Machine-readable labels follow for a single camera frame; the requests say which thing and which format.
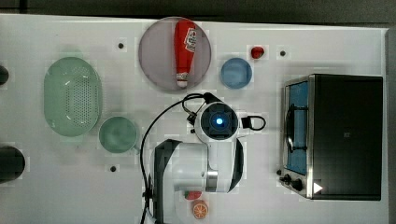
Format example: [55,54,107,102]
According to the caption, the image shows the orange slice toy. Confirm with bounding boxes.
[191,200,208,219]

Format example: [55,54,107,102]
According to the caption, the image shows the red ketchup bottle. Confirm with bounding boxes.
[174,19,197,88]

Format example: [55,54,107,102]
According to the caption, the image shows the green mug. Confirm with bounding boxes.
[98,116,138,154]

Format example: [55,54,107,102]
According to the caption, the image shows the black cylindrical cup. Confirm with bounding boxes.
[0,146,25,184]

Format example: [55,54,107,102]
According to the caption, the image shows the black toaster oven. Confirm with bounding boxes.
[277,74,384,201]

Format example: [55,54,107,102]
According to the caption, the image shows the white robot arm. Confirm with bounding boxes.
[149,102,244,224]

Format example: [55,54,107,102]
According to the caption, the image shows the blue bowl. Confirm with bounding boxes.
[220,58,252,90]

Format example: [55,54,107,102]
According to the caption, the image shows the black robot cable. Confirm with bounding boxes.
[138,92,267,224]

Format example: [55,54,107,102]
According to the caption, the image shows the black cylinder holder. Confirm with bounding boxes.
[0,66,9,85]

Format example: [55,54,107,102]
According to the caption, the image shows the red plush strawberry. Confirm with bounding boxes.
[250,46,265,60]

